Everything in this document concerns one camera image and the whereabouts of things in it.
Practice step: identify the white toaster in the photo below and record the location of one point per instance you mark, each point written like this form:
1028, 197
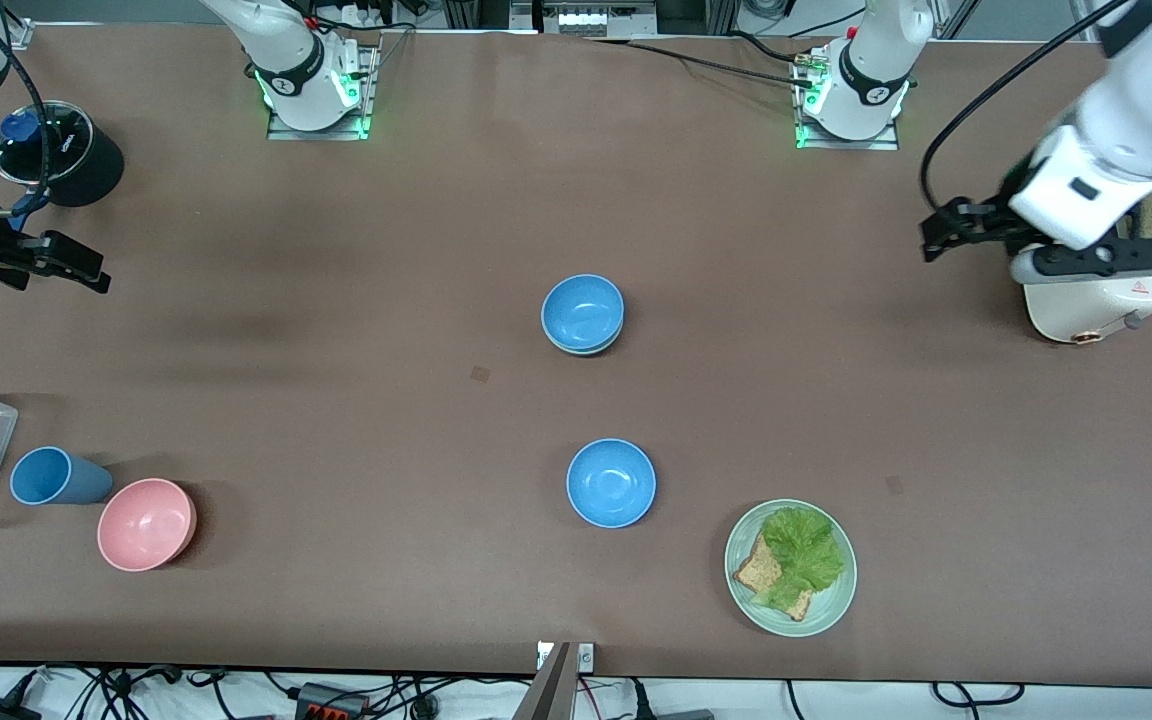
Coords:
1086, 310

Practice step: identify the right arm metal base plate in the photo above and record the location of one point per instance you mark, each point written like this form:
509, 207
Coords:
286, 133

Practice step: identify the aluminium frame corner post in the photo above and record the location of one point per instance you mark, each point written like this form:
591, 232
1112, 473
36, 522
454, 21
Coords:
21, 35

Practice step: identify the grey control box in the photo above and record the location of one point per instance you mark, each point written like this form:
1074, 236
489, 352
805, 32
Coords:
591, 18

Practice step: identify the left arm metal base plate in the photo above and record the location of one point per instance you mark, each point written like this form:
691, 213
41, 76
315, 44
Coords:
886, 143

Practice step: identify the blue bowl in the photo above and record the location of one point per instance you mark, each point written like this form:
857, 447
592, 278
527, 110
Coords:
611, 483
582, 312

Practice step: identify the grey metal bar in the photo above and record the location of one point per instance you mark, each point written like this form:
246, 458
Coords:
548, 695

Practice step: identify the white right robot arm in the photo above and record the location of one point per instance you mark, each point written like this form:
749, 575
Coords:
296, 60

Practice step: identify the blue plastic cup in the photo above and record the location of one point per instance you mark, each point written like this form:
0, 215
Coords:
61, 478

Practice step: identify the green lettuce leaf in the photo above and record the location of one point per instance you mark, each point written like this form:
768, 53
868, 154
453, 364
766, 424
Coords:
804, 550

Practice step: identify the black plug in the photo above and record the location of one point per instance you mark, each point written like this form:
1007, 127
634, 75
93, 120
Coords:
676, 714

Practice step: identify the white table edge bracket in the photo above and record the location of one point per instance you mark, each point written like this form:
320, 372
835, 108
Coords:
586, 657

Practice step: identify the light green bowl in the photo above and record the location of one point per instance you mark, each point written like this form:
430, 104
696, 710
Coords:
586, 352

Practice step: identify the light green plate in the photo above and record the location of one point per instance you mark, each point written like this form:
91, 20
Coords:
831, 605

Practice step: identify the brown bread slice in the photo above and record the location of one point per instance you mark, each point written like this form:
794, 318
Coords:
758, 572

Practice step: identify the black red power strip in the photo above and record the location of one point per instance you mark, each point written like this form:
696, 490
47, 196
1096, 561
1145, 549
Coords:
331, 703

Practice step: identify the pink bowl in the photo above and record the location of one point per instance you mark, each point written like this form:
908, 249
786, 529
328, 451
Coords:
144, 525

